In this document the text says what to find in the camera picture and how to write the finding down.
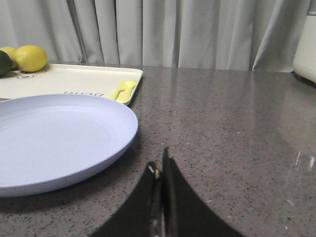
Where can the dark green lime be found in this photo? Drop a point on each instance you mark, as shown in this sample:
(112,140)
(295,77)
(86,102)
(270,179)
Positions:
(5,63)

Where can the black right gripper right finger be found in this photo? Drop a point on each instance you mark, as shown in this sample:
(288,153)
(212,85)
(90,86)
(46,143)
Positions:
(185,214)

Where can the cream serving tray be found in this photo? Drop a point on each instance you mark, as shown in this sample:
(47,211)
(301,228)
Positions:
(67,79)

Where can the yellow plastic spoon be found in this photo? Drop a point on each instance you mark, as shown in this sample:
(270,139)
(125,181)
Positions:
(125,95)

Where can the yellow lemon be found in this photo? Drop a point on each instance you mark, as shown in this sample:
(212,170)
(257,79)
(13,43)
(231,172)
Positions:
(30,58)
(11,52)

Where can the white appliance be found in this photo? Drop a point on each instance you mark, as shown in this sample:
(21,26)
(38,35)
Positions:
(304,63)

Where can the light blue plate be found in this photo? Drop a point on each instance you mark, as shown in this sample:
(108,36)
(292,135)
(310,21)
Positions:
(50,142)

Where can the grey curtain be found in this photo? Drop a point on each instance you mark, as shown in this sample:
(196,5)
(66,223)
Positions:
(256,35)

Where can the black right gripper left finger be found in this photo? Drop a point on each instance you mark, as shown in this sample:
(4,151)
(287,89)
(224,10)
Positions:
(140,215)

